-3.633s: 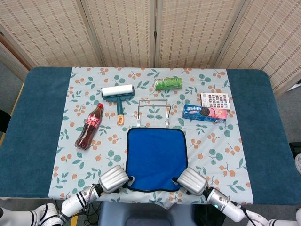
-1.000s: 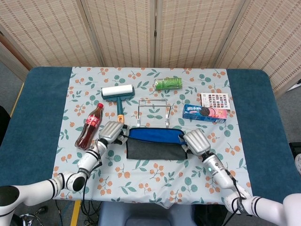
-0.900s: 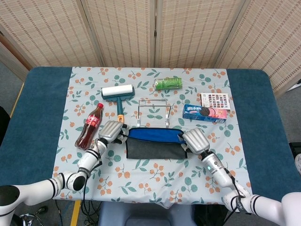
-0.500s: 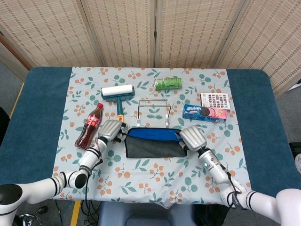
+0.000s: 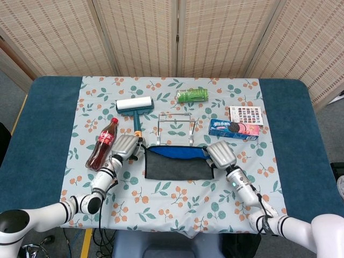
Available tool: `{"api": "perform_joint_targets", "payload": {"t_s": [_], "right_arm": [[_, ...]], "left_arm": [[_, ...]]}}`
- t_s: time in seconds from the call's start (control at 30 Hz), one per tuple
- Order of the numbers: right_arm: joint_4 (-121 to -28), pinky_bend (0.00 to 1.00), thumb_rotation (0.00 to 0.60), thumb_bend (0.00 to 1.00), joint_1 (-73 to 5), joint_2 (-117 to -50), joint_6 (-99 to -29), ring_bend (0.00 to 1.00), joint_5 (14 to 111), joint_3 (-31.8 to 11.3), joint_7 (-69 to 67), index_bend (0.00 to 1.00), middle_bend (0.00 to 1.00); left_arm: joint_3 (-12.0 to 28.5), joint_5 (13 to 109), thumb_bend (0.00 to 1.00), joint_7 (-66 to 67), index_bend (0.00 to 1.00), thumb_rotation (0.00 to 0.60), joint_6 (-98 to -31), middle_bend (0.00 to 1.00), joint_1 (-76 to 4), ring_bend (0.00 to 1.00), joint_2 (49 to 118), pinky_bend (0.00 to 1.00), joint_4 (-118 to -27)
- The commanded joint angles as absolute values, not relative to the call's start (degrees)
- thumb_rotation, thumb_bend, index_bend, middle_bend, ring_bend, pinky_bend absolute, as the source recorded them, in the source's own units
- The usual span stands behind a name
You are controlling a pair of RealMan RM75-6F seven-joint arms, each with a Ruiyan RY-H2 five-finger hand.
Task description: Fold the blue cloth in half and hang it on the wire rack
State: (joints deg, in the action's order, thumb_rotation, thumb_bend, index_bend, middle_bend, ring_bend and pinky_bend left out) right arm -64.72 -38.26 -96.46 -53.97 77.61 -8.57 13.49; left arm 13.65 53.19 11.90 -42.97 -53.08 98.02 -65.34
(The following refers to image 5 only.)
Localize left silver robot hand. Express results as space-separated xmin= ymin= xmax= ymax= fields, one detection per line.
xmin=110 ymin=134 xmax=147 ymax=162

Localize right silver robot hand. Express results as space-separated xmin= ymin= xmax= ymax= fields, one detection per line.
xmin=202 ymin=140 xmax=238 ymax=170

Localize blue cloth mat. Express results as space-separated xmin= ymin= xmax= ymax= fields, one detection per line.
xmin=144 ymin=145 xmax=216 ymax=181

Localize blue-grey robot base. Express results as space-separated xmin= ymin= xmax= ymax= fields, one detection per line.
xmin=111 ymin=230 xmax=224 ymax=258

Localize small metal rack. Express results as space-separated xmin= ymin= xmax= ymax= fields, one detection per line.
xmin=155 ymin=112 xmax=196 ymax=147

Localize cola bottle red label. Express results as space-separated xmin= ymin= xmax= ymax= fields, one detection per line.
xmin=85 ymin=117 xmax=120 ymax=171

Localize blue cookie box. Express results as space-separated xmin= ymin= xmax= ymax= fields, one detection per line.
xmin=208 ymin=118 xmax=261 ymax=142

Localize teal lint roller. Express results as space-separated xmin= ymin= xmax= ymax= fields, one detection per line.
xmin=115 ymin=96 xmax=155 ymax=140

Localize colourful swatch card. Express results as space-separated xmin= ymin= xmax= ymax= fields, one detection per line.
xmin=228 ymin=105 xmax=264 ymax=126

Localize floral tablecloth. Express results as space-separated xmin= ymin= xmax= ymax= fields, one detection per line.
xmin=55 ymin=76 xmax=291 ymax=239

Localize green snack packet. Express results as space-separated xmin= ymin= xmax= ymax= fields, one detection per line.
xmin=176 ymin=87 xmax=210 ymax=104

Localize teal table cover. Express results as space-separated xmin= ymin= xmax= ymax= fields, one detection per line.
xmin=0 ymin=76 xmax=339 ymax=234

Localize black bag under table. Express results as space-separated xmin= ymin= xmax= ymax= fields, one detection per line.
xmin=221 ymin=233 xmax=262 ymax=258

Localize bamboo folding screen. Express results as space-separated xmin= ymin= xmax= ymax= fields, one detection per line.
xmin=0 ymin=0 xmax=344 ymax=112

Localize black case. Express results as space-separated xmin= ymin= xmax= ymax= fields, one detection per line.
xmin=329 ymin=162 xmax=344 ymax=186

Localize black floor cables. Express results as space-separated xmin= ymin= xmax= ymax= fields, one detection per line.
xmin=63 ymin=228 xmax=116 ymax=258

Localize blue floor cable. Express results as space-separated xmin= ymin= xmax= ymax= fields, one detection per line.
xmin=69 ymin=228 xmax=82 ymax=256

